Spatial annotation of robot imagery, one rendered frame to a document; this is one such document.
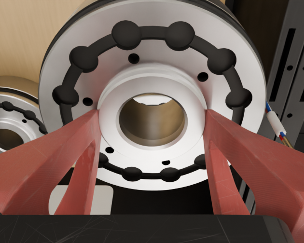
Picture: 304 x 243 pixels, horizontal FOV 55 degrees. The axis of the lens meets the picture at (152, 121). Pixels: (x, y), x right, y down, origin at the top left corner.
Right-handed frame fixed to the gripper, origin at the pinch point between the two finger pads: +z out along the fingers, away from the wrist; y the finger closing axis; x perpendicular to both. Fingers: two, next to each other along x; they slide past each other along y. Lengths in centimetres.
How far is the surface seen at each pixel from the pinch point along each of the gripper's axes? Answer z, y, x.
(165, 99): 12.3, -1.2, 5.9
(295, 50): 5.3, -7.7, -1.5
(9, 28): 15.6, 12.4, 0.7
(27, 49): 15.6, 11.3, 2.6
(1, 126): 12.1, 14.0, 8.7
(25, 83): 14.9, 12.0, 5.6
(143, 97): 12.4, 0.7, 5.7
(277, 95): 5.4, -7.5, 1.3
